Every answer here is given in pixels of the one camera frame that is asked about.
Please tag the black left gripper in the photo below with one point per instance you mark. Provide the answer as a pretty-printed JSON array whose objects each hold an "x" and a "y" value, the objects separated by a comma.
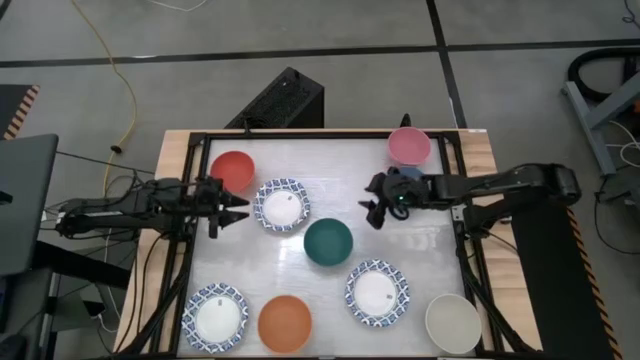
[{"x": 212, "y": 205}]

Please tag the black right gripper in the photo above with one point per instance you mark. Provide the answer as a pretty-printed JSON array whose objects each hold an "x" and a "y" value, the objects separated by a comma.
[{"x": 405, "y": 192}]

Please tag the red bowl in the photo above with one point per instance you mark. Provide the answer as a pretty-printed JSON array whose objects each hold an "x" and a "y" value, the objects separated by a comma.
[{"x": 231, "y": 169}]

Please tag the teal bowl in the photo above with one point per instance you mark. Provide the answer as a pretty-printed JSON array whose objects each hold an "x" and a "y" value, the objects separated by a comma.
[{"x": 327, "y": 242}]

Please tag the pink bowl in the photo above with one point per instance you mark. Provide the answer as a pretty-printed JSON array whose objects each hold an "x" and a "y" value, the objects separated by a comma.
[{"x": 409, "y": 145}]

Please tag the blue patterned white plate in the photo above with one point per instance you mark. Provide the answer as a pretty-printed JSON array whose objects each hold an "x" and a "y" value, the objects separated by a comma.
[
  {"x": 216, "y": 320},
  {"x": 376, "y": 292},
  {"x": 281, "y": 207}
]

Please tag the orange bowl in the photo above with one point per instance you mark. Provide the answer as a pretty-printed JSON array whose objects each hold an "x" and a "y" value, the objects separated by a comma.
[{"x": 285, "y": 324}]

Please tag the cream bowl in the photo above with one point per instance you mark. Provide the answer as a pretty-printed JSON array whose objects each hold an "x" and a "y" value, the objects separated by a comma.
[{"x": 452, "y": 324}]

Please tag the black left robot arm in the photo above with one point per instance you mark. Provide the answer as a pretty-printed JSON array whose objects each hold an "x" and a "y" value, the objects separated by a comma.
[{"x": 125, "y": 207}]

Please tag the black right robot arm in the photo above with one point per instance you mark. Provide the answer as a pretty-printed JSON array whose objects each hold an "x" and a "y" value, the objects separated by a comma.
[{"x": 525, "y": 180}]

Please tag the black knob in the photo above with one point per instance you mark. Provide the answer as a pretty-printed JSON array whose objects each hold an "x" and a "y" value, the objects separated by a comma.
[{"x": 405, "y": 121}]

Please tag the black computer tower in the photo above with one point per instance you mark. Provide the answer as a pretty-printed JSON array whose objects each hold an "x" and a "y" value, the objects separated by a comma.
[{"x": 285, "y": 102}]

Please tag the black hazard-striped floor mat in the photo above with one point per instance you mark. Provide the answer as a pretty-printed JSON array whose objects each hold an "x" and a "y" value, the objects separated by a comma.
[
  {"x": 12, "y": 107},
  {"x": 550, "y": 290}
]

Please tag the grey monitor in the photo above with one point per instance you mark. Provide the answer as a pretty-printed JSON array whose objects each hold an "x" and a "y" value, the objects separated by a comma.
[{"x": 25, "y": 200}]

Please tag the grey metal stand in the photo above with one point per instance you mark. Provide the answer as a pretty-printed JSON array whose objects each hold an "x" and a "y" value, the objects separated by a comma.
[{"x": 584, "y": 120}]

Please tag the black aluminium table frame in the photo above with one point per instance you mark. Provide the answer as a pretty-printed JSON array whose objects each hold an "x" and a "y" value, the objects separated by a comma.
[{"x": 325, "y": 134}]

